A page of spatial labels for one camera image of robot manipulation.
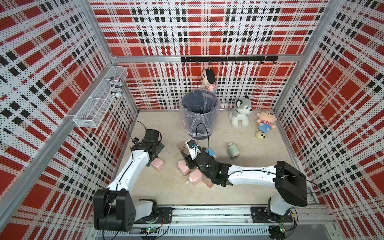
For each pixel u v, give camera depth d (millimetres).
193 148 634
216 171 596
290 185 433
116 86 778
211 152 902
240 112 1014
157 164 841
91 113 909
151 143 651
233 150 886
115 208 398
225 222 733
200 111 1018
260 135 1014
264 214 737
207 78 908
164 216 734
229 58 891
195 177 785
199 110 1018
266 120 1055
